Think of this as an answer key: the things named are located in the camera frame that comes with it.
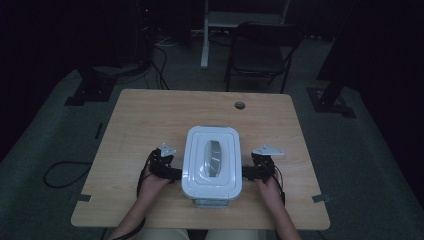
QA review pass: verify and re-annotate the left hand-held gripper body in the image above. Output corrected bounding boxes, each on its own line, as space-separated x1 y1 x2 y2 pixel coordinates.
148 143 177 181

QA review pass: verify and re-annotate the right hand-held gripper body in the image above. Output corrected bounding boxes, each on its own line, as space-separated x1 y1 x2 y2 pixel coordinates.
251 144 285 184

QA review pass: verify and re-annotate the white lid with grey handle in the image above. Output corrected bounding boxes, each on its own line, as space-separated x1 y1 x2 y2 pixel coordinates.
181 125 243 201

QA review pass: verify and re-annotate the transparent grey storage box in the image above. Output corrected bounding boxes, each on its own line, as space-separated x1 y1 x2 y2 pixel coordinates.
191 197 232 210

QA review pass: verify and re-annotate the person's left hand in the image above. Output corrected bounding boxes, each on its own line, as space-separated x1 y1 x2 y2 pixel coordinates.
137 172 172 204

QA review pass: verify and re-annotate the person's right hand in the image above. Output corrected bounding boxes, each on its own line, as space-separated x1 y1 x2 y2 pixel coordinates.
254 176 285 208

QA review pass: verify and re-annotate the black stand base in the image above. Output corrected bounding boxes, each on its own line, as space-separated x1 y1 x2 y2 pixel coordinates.
306 56 357 119
64 64 118 107

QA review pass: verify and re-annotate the black folding chair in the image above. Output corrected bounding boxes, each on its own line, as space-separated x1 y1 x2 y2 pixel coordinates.
224 21 306 94

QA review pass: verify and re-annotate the black computer tower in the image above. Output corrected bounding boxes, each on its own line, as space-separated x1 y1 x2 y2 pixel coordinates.
133 0 156 69

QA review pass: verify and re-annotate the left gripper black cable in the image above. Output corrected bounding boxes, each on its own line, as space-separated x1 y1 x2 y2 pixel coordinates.
111 149 158 240

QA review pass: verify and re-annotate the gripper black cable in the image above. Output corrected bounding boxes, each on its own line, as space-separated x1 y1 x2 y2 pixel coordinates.
111 149 158 240
272 164 288 207

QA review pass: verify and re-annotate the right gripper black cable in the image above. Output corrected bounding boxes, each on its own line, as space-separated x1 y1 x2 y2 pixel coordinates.
272 164 288 207

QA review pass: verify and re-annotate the bundle of black floor cables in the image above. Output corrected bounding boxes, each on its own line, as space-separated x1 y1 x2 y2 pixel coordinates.
150 43 171 91

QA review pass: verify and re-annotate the black floor cable loop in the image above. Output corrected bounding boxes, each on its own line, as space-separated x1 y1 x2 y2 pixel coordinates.
43 161 94 189

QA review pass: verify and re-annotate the white desk frame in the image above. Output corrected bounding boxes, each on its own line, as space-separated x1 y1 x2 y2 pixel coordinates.
199 0 291 70

